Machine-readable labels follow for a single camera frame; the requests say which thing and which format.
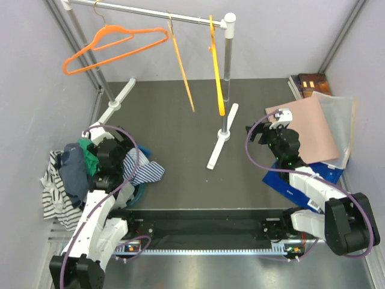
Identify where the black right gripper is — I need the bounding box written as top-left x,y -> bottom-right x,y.
246,121 -> 287,161

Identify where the navy blue tank top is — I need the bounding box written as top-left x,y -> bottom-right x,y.
59,143 -> 89,208

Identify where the yellow orange plastic hanger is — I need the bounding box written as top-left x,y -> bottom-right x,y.
209,14 -> 226,116

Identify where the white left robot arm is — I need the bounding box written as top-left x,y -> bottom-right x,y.
49,122 -> 138,288

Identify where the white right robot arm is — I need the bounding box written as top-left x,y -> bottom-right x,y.
245,122 -> 380,258

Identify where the orange velvet hanger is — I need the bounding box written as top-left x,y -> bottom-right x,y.
62,1 -> 170,75

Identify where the tan yellow velvet hanger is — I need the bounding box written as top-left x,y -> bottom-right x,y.
167,11 -> 196,113

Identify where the green garment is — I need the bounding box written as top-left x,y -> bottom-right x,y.
78,138 -> 99,176

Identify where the blue clipboard folder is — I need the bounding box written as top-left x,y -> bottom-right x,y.
263,163 -> 346,213

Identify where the blue white striped shirt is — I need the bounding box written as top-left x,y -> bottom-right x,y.
123,148 -> 165,186

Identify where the grey white garment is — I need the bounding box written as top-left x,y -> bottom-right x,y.
113,182 -> 135,209

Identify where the blue laundry basin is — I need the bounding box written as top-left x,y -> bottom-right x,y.
126,183 -> 146,207

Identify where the brown book stack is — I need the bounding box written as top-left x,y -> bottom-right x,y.
288,73 -> 332,100

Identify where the translucent plastic folder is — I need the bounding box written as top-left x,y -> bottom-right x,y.
312,92 -> 357,170

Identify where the black white striped shirt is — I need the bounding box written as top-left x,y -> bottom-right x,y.
40,151 -> 82,231

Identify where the silver white clothes rack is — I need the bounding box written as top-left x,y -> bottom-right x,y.
62,1 -> 239,170

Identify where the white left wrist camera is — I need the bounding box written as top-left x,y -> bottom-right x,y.
81,127 -> 114,146

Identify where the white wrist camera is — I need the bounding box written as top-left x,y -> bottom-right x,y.
268,108 -> 293,130
81,127 -> 114,146

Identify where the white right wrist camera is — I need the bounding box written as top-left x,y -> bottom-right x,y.
268,108 -> 293,130

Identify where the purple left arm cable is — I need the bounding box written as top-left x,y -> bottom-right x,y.
58,125 -> 140,289

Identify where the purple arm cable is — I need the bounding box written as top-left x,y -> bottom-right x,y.
58,125 -> 140,289
245,111 -> 376,258

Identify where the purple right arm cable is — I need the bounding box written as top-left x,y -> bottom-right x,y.
245,111 -> 376,258

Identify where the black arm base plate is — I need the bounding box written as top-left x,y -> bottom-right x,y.
108,208 -> 298,245

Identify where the grey slotted cable duct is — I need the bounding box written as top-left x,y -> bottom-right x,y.
115,242 -> 286,256

